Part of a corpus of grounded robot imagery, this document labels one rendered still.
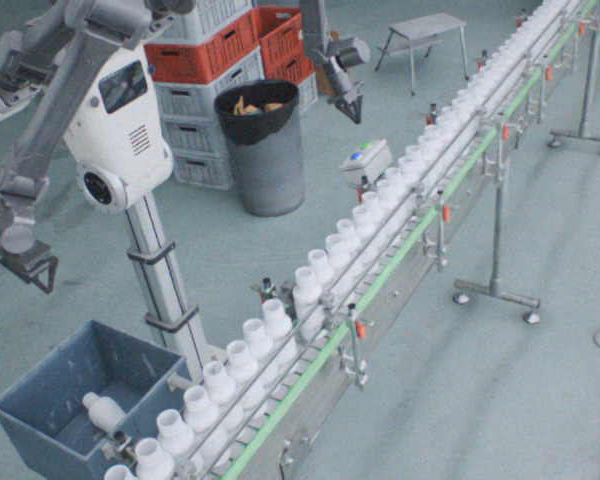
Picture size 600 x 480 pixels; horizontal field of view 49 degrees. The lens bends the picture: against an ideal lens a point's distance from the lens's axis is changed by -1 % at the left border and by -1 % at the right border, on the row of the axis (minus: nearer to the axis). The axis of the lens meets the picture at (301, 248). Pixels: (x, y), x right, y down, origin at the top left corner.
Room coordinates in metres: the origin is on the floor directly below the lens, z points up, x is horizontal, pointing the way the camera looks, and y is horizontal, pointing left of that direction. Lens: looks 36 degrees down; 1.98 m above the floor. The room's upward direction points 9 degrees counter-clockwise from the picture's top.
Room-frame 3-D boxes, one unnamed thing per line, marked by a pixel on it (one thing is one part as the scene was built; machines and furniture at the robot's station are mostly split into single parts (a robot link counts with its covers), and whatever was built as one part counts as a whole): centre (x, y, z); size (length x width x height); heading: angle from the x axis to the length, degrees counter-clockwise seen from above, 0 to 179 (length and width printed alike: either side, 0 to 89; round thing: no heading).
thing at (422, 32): (4.70, -1.08, 0.21); 0.61 x 0.47 x 0.41; 16
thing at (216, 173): (3.78, 0.38, 0.11); 0.61 x 0.41 x 0.22; 149
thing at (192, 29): (3.78, 0.38, 1.00); 0.61 x 0.41 x 0.22; 150
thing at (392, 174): (1.38, -0.24, 1.08); 0.06 x 0.06 x 0.17
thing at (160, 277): (1.57, 0.42, 0.74); 0.11 x 0.11 x 0.40; 53
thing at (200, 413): (0.77, 0.21, 1.08); 0.06 x 0.06 x 0.17
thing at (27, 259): (1.08, 0.53, 1.32); 0.10 x 0.07 x 0.07; 50
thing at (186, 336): (1.57, 0.42, 0.49); 0.13 x 0.13 x 0.40; 53
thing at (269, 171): (3.24, 0.11, 0.32); 0.45 x 0.45 x 0.64
